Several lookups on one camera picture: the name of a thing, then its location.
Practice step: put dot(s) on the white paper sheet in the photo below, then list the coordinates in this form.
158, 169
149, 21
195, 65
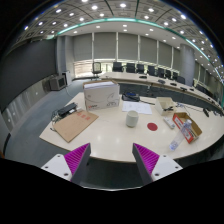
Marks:
136, 107

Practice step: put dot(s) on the open red-sided cardboard box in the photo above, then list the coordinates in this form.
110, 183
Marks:
192, 130

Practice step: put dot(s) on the white printed cardboard box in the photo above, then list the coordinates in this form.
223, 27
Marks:
101, 95

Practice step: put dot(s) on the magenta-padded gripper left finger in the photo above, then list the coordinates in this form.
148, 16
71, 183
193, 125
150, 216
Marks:
78, 158

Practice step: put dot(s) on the group of ceiling lights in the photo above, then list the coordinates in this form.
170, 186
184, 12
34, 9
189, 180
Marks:
123, 5

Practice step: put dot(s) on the long curved conference desk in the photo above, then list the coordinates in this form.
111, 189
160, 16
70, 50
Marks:
133, 77

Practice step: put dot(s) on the black marker pen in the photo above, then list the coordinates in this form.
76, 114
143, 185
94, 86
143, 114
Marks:
168, 108

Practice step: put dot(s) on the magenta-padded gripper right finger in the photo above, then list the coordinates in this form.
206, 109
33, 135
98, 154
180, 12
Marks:
146, 159

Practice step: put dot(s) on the black flat electronic device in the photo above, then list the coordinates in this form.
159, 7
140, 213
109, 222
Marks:
67, 109

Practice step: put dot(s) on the grey box monitor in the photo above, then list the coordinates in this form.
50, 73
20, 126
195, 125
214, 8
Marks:
57, 82

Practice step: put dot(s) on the open white cardboard box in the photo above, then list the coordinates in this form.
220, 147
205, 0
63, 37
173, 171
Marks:
164, 103

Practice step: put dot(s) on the brown paper envelope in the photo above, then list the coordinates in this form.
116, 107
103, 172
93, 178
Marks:
75, 125

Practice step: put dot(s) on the white remote control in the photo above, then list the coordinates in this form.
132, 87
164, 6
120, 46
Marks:
169, 122

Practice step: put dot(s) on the flat round red coaster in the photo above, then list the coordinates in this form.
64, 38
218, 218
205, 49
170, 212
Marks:
152, 126

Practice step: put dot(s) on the clear plastic water bottle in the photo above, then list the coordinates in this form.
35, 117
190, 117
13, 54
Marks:
180, 136

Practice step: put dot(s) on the white ceramic mug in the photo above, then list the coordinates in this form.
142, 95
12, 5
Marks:
132, 119

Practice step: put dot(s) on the group of black office chairs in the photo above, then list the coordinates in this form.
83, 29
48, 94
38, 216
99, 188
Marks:
130, 67

